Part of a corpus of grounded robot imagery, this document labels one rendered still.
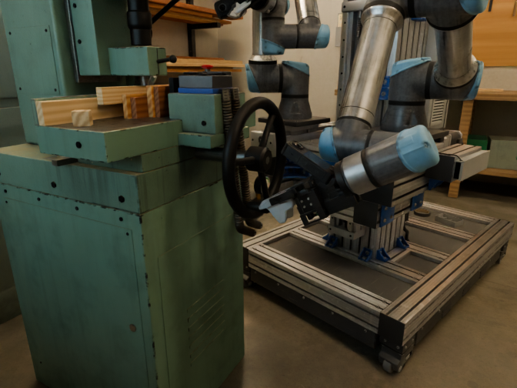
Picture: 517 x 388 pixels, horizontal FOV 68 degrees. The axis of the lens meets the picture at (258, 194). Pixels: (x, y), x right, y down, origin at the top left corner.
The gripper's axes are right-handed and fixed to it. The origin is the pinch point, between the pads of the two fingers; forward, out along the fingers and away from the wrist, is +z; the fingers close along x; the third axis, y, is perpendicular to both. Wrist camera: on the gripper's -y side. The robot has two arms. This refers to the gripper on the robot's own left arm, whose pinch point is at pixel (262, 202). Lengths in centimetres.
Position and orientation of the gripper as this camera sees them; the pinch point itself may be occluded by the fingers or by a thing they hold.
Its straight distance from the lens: 82.4
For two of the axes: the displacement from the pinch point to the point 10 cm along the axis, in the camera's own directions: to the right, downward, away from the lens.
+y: 4.4, 9.0, 0.4
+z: -7.6, 3.5, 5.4
